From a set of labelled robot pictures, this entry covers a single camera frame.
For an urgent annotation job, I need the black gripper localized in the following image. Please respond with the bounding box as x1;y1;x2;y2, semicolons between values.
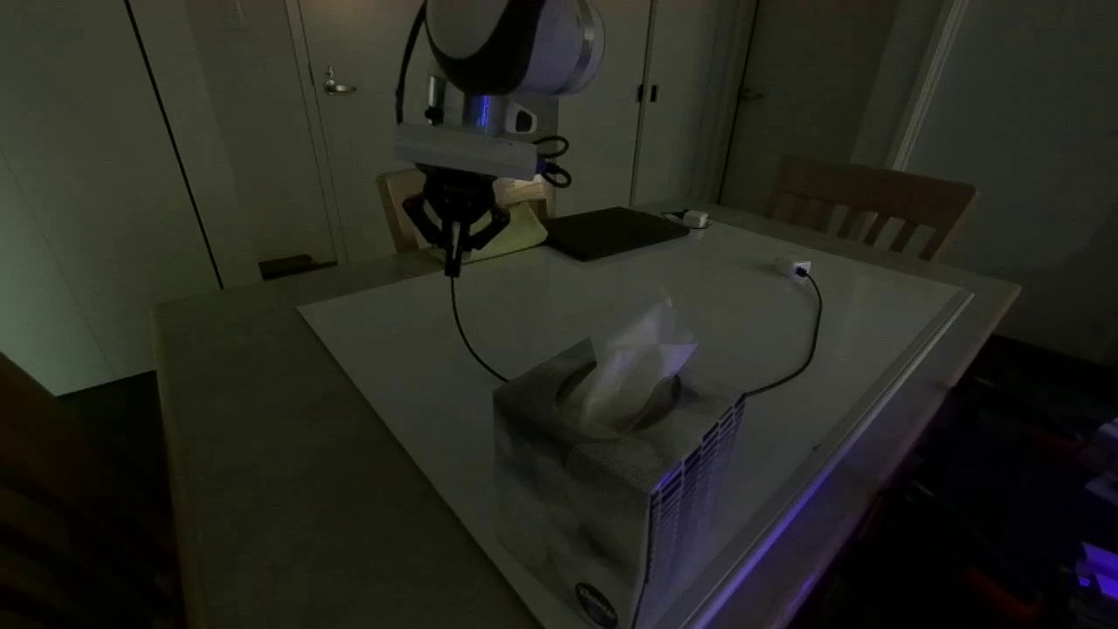
403;169;515;281

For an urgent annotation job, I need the long black charger cable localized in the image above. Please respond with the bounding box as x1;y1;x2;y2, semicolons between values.
445;260;828;401

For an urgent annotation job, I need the wooden chair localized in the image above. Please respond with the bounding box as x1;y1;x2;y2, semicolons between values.
374;163;552;260
764;155;977;264

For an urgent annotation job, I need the yellow sticky notepad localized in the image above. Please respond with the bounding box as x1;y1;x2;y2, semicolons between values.
467;208;552;264

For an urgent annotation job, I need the white door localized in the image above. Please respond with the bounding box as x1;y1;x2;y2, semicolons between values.
283;0;520;266

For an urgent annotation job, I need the large white board sheet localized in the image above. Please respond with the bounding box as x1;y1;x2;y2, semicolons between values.
296;213;977;629

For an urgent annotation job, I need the black rectangular mat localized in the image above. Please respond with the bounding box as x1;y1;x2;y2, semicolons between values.
543;208;694;266

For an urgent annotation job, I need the white tissue sheet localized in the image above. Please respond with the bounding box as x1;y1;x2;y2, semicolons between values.
578;296;701;431

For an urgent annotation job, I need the grey marbled tissue box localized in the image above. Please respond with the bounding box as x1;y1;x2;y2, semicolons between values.
488;339;748;629

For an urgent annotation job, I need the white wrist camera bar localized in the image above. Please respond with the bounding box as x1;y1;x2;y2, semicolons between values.
392;124;548;181

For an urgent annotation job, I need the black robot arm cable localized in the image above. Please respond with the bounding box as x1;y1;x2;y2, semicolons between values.
392;0;436;131

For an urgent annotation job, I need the metal lever door handle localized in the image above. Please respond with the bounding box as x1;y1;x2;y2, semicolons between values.
319;68;359;103

